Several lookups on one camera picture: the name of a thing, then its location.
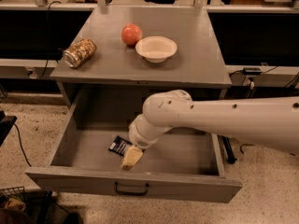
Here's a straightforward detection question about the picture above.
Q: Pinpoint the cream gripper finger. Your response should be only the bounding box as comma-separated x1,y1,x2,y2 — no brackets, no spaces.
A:
121,146,143,170

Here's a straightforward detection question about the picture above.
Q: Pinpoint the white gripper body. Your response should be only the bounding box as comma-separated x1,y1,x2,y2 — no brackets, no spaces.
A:
128,115,171,149

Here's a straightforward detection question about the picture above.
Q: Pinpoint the dark blue rxbar wrapper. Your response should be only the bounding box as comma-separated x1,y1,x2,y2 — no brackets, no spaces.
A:
108,135,132,156

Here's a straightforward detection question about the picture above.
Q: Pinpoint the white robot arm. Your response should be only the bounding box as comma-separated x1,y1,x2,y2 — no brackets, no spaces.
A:
121,90,299,170

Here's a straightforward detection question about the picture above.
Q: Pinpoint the open grey top drawer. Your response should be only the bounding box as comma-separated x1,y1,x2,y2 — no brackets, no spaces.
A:
27,86,242,203

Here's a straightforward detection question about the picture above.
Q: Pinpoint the grey cabinet with counter top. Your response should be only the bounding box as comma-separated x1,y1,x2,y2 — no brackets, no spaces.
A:
51,6,232,104

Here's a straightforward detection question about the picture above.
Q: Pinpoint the white bowl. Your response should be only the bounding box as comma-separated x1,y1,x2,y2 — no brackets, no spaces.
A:
135,36,178,63

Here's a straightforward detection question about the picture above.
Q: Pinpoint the black metal stand leg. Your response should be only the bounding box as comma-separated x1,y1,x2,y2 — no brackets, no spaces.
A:
222,137,236,164

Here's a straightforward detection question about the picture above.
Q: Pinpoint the red apple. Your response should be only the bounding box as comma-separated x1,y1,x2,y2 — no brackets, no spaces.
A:
121,23,143,46

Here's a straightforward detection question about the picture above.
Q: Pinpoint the tipped patterned drink can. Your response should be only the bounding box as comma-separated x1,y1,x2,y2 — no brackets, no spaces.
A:
63,38,97,68

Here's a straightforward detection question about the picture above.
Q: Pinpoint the black power adapter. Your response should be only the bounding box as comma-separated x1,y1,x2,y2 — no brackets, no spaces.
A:
242,67,262,76

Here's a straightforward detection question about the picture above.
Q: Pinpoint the black object at left edge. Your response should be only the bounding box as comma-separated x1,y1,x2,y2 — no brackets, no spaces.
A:
0,110,17,146

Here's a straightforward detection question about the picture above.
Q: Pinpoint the black drawer handle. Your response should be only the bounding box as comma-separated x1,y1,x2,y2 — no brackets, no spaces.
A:
114,182,150,196

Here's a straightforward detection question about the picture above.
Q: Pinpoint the wire basket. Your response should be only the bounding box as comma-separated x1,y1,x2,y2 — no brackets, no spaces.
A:
0,187,25,203

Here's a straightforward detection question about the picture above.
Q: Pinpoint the black floor cable left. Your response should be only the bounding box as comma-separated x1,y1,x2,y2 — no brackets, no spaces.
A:
13,122,33,168

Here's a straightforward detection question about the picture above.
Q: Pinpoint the black cable on left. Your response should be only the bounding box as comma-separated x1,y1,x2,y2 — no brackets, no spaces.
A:
36,0,63,79

